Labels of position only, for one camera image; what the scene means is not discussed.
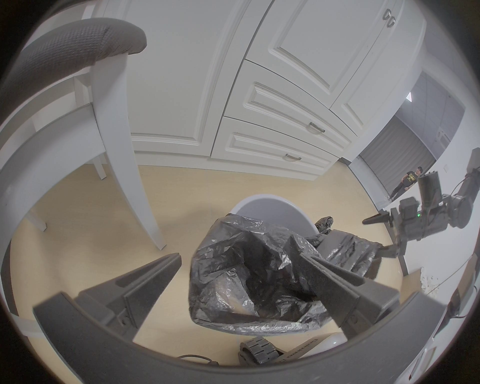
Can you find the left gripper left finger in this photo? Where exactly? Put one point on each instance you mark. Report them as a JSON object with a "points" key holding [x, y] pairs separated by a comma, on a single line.
{"points": [[150, 288]]}

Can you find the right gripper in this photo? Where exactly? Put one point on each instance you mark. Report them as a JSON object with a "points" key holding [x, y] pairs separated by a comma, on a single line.
{"points": [[410, 229]]}

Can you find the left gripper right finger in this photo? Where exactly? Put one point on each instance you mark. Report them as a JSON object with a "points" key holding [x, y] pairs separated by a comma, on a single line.
{"points": [[352, 303]]}

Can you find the black plastic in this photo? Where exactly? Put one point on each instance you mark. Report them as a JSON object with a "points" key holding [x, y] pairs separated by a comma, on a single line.
{"points": [[324, 224]]}

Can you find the black plastic bag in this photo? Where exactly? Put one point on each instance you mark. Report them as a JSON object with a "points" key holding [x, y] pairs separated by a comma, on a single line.
{"points": [[225, 262]]}

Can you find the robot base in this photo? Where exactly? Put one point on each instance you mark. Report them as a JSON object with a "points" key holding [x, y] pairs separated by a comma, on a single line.
{"points": [[318, 345]]}

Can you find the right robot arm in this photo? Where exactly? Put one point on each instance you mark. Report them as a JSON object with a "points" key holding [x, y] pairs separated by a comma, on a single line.
{"points": [[459, 210]]}

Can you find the white trash bin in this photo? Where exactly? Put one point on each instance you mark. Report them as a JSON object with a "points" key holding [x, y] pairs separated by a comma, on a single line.
{"points": [[270, 206]]}

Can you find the person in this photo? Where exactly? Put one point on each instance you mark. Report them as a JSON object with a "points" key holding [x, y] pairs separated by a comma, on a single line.
{"points": [[410, 178]]}

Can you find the grey curtain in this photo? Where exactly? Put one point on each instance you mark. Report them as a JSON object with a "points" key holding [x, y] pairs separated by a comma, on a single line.
{"points": [[397, 150]]}

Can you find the white wardrobe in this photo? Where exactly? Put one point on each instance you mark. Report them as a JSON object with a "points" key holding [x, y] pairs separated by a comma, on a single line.
{"points": [[300, 45]]}

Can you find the white chair grey cushions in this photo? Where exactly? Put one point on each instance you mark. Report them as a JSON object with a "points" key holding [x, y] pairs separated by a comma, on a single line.
{"points": [[75, 41]]}

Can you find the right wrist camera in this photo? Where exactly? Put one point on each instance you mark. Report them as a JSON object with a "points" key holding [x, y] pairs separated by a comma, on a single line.
{"points": [[408, 205]]}

